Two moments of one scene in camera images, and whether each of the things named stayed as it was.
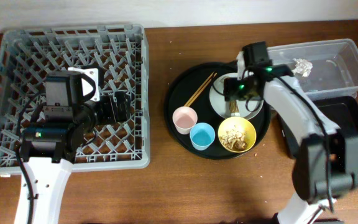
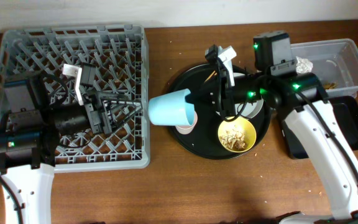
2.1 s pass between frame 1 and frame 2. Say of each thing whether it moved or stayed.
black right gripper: moved
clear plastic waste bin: stayed
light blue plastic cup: moved
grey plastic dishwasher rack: stayed
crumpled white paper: stayed
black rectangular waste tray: stayed
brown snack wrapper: moved
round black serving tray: stayed
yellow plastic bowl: stayed
